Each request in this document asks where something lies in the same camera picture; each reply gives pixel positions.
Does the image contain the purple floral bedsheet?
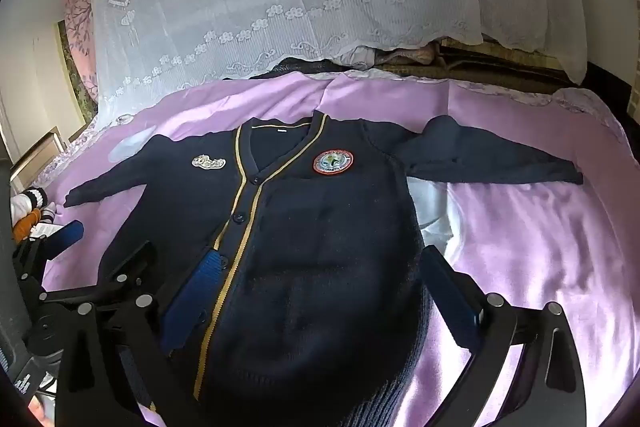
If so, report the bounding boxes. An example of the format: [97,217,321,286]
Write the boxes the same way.
[47,74,633,172]

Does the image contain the lilac bed sheet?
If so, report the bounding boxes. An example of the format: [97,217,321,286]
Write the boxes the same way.
[42,72,633,427]

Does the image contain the navy knit cardigan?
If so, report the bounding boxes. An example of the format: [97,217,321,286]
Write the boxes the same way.
[64,111,585,427]

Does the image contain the dark blanket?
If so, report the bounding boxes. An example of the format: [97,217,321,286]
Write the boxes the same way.
[230,57,351,80]

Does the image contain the orange cloth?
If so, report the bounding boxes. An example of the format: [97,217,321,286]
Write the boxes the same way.
[12,209,43,244]

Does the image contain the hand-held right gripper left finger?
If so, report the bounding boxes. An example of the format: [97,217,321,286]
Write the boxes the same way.
[55,247,228,427]

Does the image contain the dark wooden bed frame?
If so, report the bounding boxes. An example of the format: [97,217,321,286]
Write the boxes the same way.
[585,62,640,108]

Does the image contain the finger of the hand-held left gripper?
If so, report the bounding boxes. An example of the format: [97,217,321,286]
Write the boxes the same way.
[30,219,85,258]
[40,239,156,308]

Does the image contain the striped white cloth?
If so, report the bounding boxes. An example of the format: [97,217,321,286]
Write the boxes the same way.
[10,187,58,223]

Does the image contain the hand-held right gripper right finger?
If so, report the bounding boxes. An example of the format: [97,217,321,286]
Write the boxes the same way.
[419,246,588,427]

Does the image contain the pink floral curtain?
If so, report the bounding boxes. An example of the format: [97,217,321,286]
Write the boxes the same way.
[64,0,101,108]

